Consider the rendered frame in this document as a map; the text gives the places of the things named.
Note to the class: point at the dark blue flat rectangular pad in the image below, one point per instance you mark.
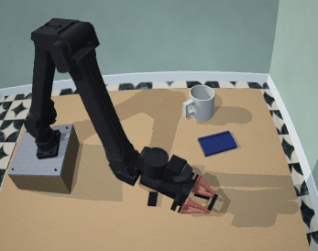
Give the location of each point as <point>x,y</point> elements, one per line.
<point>217,143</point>

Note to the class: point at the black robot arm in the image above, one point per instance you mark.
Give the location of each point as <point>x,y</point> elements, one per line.
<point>54,49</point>

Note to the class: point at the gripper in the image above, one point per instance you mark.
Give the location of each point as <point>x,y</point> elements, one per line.
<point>186,202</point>

